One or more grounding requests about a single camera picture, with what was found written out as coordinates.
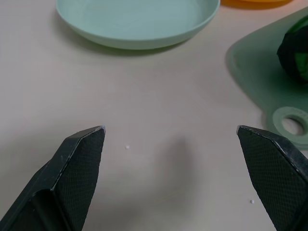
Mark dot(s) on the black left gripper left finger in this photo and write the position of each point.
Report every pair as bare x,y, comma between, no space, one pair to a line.
69,178

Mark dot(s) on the orange plate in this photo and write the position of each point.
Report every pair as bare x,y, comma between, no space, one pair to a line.
255,3

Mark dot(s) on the dark green vegetable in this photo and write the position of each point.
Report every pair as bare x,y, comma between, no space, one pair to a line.
294,55

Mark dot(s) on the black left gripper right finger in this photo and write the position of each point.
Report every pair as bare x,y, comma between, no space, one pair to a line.
276,173

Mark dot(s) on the green cutting board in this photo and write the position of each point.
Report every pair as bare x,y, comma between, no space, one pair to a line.
260,72

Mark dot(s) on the light green plate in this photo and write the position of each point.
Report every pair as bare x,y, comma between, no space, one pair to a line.
139,19

